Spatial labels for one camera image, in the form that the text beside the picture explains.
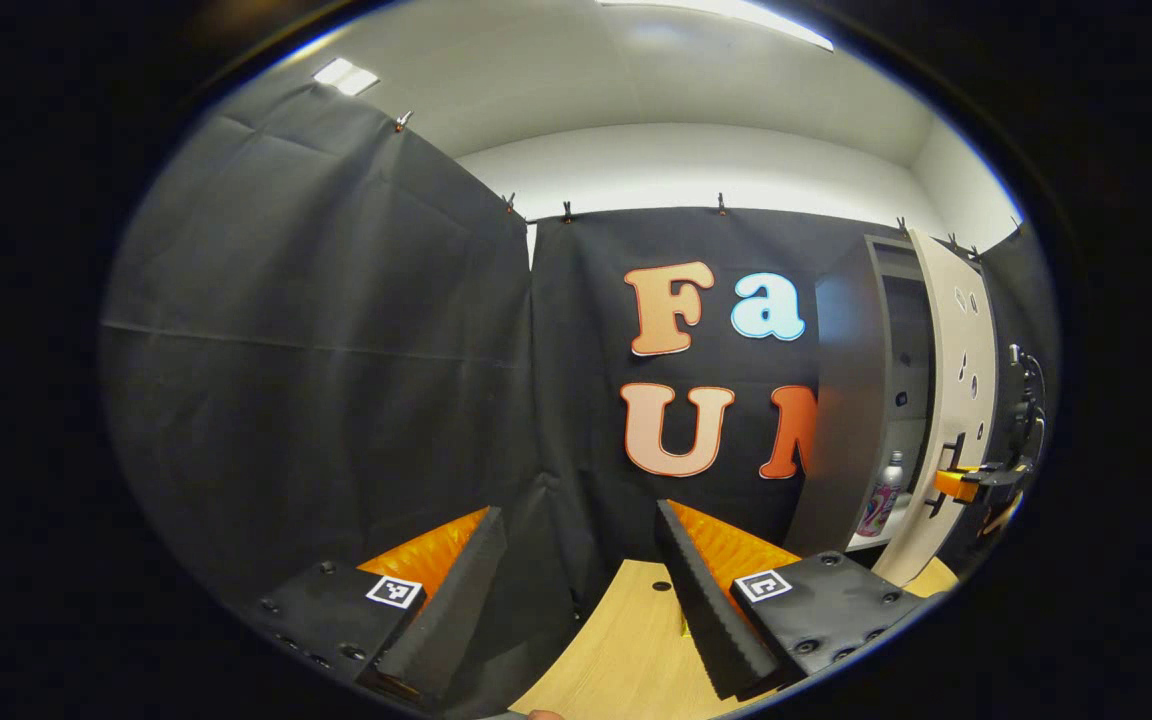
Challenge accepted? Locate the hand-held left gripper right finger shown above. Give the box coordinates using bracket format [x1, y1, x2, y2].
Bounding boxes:
[656, 498, 937, 701]

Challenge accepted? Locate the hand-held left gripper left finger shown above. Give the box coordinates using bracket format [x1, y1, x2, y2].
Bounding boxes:
[236, 505, 512, 713]

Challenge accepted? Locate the black cabinet door handle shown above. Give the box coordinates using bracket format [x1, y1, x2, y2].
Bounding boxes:
[926, 432, 967, 519]

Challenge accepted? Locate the pink label bottle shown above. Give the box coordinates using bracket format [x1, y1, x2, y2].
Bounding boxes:
[856, 450, 909, 539]

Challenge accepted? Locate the white cabinet door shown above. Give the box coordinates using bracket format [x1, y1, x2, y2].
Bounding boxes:
[871, 228, 999, 589]

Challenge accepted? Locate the dark grey cabinet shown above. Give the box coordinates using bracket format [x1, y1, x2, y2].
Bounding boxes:
[784, 235, 937, 556]

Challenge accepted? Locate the black backdrop cloth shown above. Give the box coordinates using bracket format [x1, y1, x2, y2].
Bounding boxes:
[101, 75, 1052, 716]

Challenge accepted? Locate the row of backdrop clamps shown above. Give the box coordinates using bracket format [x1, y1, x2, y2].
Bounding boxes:
[396, 110, 1022, 261]

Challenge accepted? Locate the small ceiling light panel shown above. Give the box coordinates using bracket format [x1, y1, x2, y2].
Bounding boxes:
[313, 57, 380, 98]

